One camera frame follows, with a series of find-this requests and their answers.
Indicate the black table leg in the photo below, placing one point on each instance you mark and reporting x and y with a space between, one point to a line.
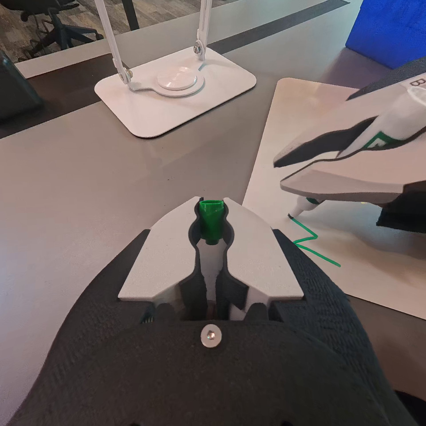
130 15

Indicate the black office chair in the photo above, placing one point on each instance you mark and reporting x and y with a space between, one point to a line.
63 30

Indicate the white desk lamp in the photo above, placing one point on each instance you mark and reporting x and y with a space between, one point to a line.
199 103

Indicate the blue plastic bin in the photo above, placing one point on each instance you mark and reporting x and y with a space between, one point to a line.
389 30

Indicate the white whiteboard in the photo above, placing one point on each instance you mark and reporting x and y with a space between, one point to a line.
293 116

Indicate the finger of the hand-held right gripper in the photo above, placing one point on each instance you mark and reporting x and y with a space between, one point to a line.
336 123
359 176

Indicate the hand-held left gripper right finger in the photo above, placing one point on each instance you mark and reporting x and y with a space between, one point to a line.
263 263

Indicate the white dry-erase marker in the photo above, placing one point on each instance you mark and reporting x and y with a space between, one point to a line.
392 113

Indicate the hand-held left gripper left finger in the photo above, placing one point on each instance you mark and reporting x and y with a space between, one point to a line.
159 259

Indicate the black box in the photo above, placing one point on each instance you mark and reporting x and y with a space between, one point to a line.
16 93

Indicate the green marker cap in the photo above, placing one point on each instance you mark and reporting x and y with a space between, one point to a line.
210 219

